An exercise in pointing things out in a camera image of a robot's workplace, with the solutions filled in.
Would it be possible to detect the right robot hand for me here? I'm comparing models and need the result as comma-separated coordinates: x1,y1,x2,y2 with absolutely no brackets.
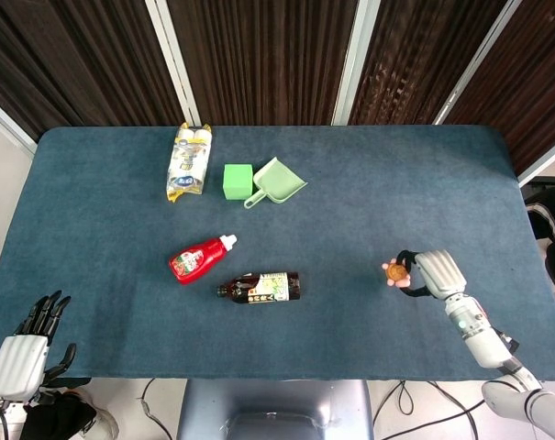
394,249,469,302

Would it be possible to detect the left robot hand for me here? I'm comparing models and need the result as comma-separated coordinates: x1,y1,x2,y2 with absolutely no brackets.
0,290,77,402

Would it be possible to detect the small orange turtle toy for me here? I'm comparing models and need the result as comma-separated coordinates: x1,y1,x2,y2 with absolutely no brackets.
380,259,413,289

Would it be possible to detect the grey robot base column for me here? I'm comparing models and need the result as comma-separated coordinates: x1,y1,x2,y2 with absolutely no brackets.
175,379,375,440

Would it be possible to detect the red ketchup bottle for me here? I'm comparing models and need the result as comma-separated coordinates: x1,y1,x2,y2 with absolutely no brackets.
168,234,238,286

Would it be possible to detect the black bag on floor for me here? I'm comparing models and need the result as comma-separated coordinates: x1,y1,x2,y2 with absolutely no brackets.
19,389,120,440

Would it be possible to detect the black chair with white stripe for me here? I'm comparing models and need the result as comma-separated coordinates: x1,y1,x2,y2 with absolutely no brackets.
523,176,555,294

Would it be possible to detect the blue table cloth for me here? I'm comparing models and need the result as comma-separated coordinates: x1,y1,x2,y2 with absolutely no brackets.
0,125,555,382

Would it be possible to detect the dark glass sauce bottle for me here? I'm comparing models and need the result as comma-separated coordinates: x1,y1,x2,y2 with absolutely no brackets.
216,271,302,306

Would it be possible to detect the light green plastic dustpan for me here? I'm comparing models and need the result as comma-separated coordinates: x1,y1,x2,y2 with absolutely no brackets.
243,157,309,210

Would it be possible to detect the green cube block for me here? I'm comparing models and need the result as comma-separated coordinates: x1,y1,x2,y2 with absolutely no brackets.
223,163,254,201

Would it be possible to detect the yellow white snack package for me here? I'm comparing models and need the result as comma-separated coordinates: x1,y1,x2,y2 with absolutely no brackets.
165,122,213,203

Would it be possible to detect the black floor cable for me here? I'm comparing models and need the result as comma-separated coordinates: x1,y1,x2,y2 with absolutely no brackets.
372,379,542,440
139,377,183,430

